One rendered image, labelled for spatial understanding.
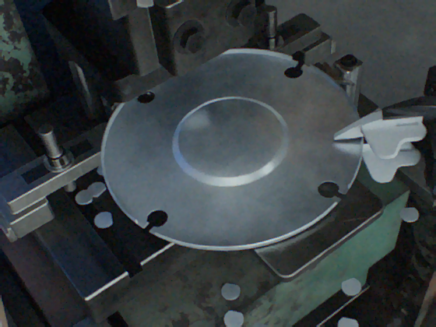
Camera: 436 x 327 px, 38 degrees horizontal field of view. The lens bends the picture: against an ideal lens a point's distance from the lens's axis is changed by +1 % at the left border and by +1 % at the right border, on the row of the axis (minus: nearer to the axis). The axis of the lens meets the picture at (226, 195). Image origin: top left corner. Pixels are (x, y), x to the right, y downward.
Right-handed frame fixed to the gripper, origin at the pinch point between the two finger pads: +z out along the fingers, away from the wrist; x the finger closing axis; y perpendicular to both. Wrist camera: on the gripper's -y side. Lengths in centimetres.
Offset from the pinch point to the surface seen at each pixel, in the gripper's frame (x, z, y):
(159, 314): 13.6, 21.9, 14.2
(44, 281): 15.7, 37.5, 8.1
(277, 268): 0.5, 8.0, 16.5
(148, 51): -13.3, 19.4, 0.2
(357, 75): 0.8, -2.4, -10.0
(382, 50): 80, -26, -106
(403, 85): 80, -30, -90
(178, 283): 13.7, 20.0, 10.3
